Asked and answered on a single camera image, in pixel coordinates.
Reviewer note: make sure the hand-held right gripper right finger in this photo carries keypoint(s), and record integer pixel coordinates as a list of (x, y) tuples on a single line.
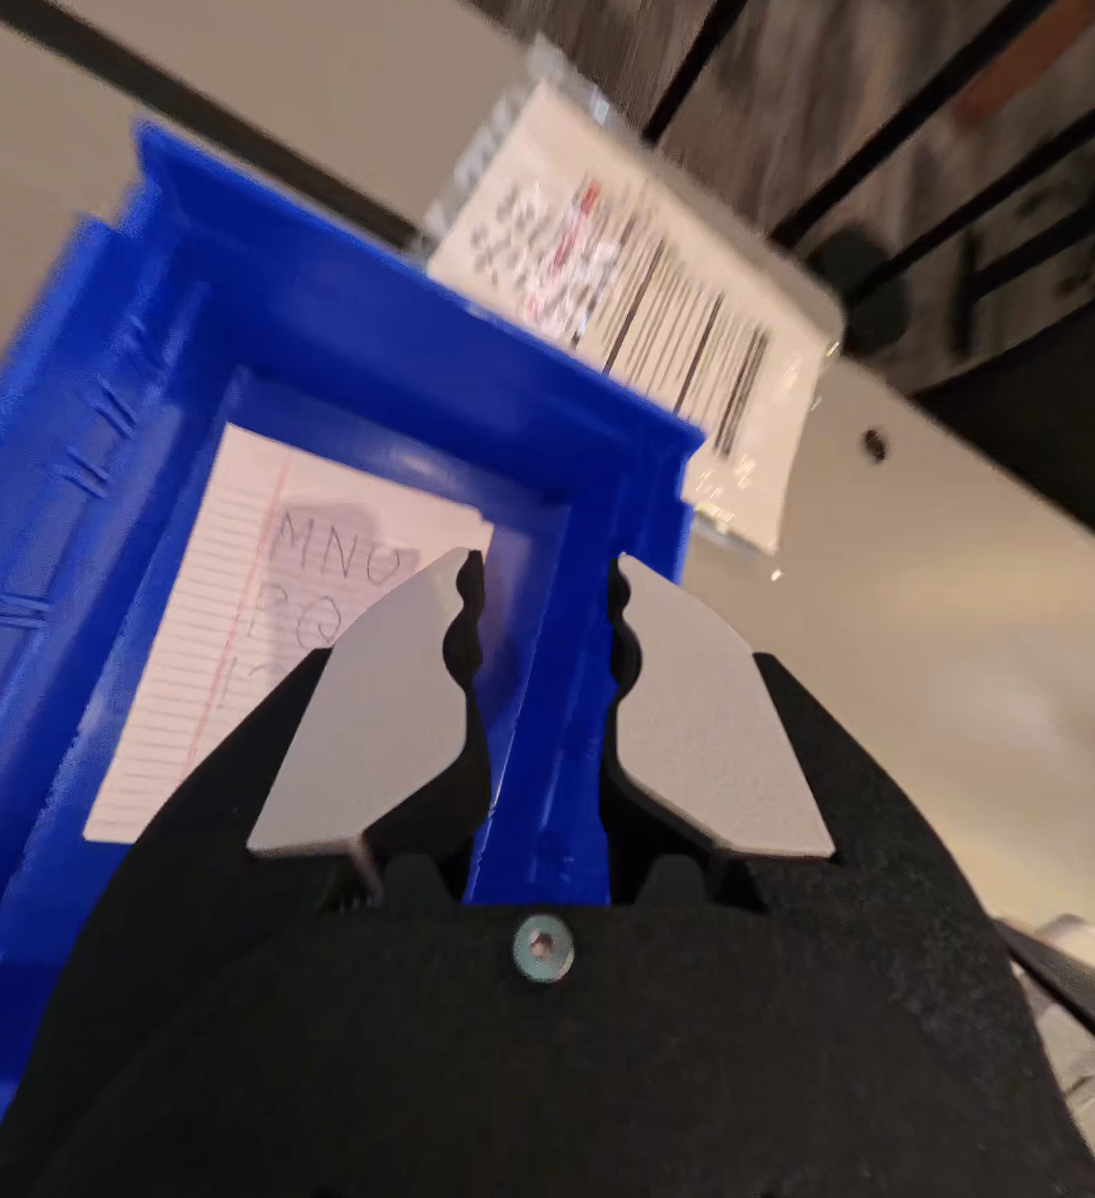
[(706, 739)]

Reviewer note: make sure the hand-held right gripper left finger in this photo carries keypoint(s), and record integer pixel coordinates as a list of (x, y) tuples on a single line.
[(369, 730)]

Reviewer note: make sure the written lined paper sheet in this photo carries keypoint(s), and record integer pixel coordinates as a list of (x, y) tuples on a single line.
[(228, 581)]

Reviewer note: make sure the barcode sheet in sleeve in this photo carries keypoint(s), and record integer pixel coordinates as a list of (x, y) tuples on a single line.
[(660, 309)]

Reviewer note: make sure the blue plastic bin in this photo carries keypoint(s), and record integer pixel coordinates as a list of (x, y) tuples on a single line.
[(322, 309)]

